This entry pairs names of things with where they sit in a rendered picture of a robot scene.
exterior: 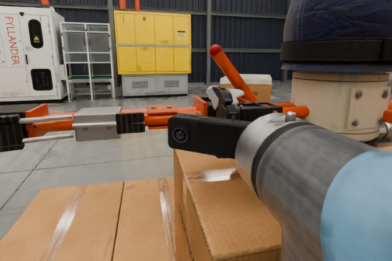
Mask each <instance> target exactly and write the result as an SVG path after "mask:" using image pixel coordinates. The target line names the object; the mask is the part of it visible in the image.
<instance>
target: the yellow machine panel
mask: <svg viewBox="0 0 392 261"><path fill-rule="evenodd" d="M114 26H115V43H116V45H115V46H116V51H117V69H118V75H121V76H122V93H123V96H124V98H149V97H177V96H187V94H188V73H191V15H190V14H179V13H155V12H131V11H119V10H114Z"/></svg>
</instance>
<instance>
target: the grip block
mask: <svg viewBox="0 0 392 261"><path fill-rule="evenodd" d="M237 100H238V102H239V103H238V105H237V106H240V105H242V103H249V101H248V100H245V99H243V98H240V97H239V98H237ZM194 107H196V108H197V111H201V114H202V115H203V116H208V117H216V110H214V108H213V105H212V101H211V100H210V99H209V97H198V96H194Z"/></svg>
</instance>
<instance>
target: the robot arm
mask: <svg viewBox="0 0 392 261"><path fill-rule="evenodd" d="M206 94H207V95H208V97H209V99H210V100H211V101H212V105H213V108H214V110H216V117H208V116H203V115H194V114H185V113H177V114H176V115H174V116H172V117H171V118H169V119H168V145H169V147H171V148H172V149H179V150H185V151H191V152H196V153H202V154H209V155H213V156H216V157H217V158H232V159H235V162H236V168H237V170H238V172H239V174H240V176H241V178H242V179H243V180H244V181H245V183H246V184H247V185H248V186H249V187H250V188H251V190H252V191H253V192H254V193H255V194H256V195H257V197H258V198H259V199H260V200H261V201H262V202H263V204H264V205H265V206H266V207H267V209H268V210H269V211H270V212H271V213H272V214H273V216H274V217H275V218H276V219H277V220H278V221H279V223H280V225H281V230H282V239H281V261H392V151H389V150H381V149H378V148H376V147H373V146H370V145H368V144H365V143H362V142H360V141H357V140H355V139H352V138H350V137H347V136H344V135H341V134H339V133H337V132H333V131H331V130H328V129H326V128H323V127H320V126H317V125H315V124H312V123H310V122H307V121H304V120H302V119H299V118H297V117H296V113H295V112H292V111H289V112H287V113H286V114H285V113H283V107H280V106H278V105H275V104H272V103H269V102H266V101H252V102H251V103H241V105H240V106H237V105H238V103H239V102H238V100H237V98H239V97H241V96H243V95H244V91H242V90H239V89H227V88H221V87H220V86H209V87H208V89H207V91H206ZM262 104H267V105H270V106H264V105H262ZM274 111H277V112H274Z"/></svg>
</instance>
